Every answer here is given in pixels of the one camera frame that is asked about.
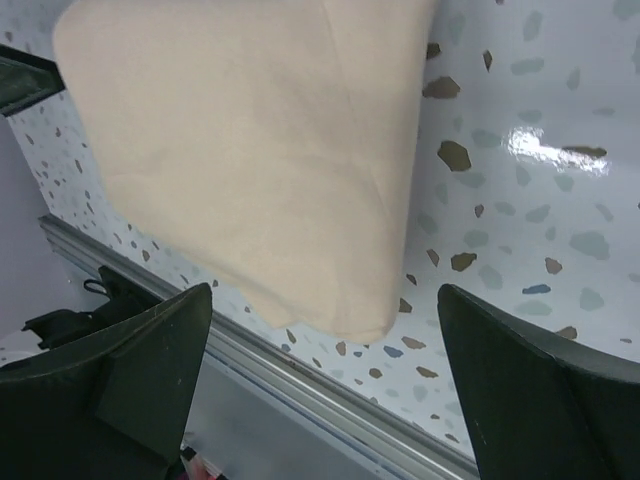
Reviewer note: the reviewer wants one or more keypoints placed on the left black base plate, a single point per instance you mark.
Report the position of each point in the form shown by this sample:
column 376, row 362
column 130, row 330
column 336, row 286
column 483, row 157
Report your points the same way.
column 125, row 299

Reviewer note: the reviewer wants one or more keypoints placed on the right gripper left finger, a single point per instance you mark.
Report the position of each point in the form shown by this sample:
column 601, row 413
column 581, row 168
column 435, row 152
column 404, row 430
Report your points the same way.
column 111, row 405

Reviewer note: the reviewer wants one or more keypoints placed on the aluminium frame rail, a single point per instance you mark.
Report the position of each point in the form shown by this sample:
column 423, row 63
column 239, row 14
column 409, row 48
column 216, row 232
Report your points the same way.
column 260, row 413

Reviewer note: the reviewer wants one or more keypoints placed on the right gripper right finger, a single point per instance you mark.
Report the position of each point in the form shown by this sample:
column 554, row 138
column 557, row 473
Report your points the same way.
column 538, row 405

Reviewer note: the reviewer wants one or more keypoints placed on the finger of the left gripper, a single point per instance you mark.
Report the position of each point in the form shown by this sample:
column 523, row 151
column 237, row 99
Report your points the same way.
column 26, row 80

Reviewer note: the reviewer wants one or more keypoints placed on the beige cloth mat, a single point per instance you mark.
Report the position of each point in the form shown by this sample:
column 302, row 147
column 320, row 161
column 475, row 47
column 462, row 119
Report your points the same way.
column 271, row 142

